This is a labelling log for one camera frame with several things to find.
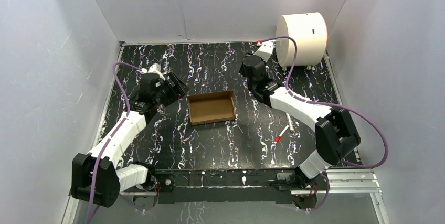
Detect brown cardboard box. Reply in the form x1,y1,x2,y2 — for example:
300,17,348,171
187,90,236,125

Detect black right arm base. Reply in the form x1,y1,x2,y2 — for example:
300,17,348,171
269,172,331,212

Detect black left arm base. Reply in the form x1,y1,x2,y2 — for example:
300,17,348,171
118,168,175,214

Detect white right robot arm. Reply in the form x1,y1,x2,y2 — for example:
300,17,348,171
239,55,361,189

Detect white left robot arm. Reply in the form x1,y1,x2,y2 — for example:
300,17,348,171
71,72,189,207

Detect orange capped white marker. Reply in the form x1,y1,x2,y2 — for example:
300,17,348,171
285,113,294,133

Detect white cylindrical container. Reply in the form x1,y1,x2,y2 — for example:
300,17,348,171
276,12,328,67

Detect red capped white marker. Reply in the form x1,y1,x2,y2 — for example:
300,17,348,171
274,125,289,144

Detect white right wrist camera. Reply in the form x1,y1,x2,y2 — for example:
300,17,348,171
253,40,275,62

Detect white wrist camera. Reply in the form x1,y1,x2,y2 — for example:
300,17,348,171
141,63,165,81
253,40,275,62

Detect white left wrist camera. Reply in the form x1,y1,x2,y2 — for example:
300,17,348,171
141,63,165,81

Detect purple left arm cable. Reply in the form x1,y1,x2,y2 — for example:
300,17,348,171
86,62,150,224

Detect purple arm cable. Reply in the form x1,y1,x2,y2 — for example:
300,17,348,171
86,62,150,224
257,36,389,212

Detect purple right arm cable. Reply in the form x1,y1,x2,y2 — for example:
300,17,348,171
257,36,389,212

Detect aluminium front rail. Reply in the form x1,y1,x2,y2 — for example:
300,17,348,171
61,169,391,224

